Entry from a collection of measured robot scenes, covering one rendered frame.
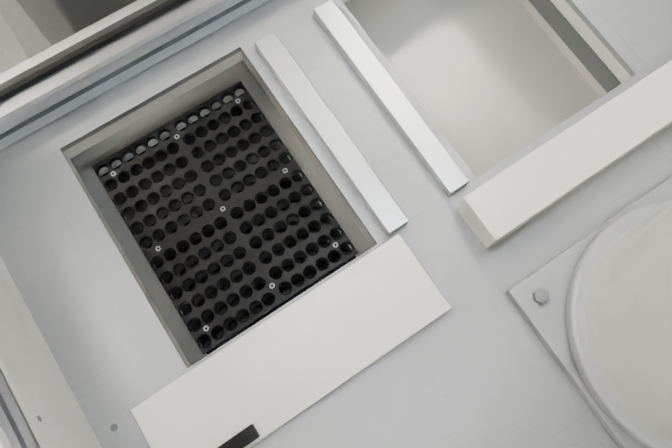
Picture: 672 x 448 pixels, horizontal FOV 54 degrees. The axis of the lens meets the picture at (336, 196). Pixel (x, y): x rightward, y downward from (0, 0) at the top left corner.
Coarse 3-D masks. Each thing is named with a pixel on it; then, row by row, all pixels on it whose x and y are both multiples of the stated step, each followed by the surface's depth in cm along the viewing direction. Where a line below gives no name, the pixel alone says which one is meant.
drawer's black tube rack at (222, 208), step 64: (192, 128) 68; (256, 128) 68; (128, 192) 69; (192, 192) 66; (256, 192) 66; (192, 256) 64; (256, 256) 64; (320, 256) 64; (192, 320) 63; (256, 320) 65
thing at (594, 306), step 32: (608, 224) 60; (640, 224) 54; (576, 256) 59; (608, 256) 55; (640, 256) 48; (512, 288) 58; (544, 288) 58; (576, 288) 56; (608, 288) 52; (640, 288) 46; (544, 320) 57; (576, 320) 56; (608, 320) 51; (640, 320) 46; (576, 352) 55; (608, 352) 52; (640, 352) 47; (576, 384) 56; (608, 384) 54; (640, 384) 49; (608, 416) 55; (640, 416) 52
